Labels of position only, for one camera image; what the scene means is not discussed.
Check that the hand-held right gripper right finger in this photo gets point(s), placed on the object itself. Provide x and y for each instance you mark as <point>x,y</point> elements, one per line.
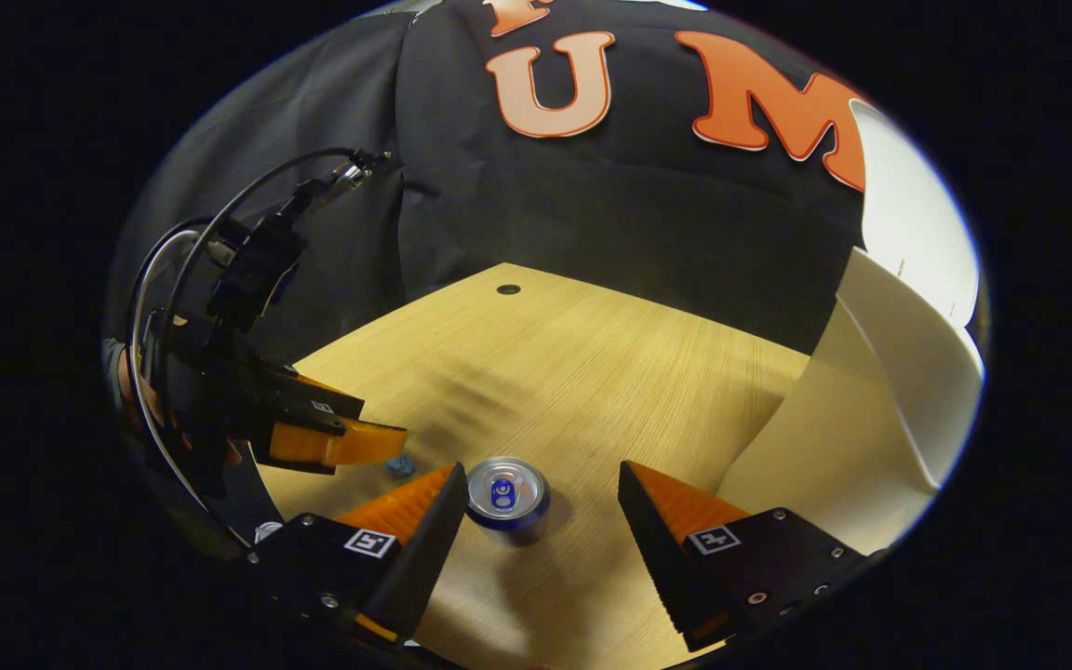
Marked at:
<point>657,558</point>

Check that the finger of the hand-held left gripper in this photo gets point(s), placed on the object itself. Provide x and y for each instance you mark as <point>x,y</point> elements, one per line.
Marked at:
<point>313,402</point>
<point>350,445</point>

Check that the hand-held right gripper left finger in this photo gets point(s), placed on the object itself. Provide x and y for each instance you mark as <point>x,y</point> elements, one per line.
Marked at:
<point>420,558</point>

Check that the blue paper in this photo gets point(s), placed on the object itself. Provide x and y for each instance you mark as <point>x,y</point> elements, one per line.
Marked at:
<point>398,464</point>

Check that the silver blue pop can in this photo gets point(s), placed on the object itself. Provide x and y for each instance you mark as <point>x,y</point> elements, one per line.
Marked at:
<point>508,493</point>

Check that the wooden desktop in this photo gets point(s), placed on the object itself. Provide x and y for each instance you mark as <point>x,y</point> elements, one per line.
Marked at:
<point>573,391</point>

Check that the black backdrop cloth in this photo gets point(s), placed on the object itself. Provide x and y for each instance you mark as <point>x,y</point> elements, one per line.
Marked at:
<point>638,214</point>

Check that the white desktop garbage bin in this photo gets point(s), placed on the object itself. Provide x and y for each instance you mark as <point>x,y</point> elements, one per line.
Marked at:
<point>834,437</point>

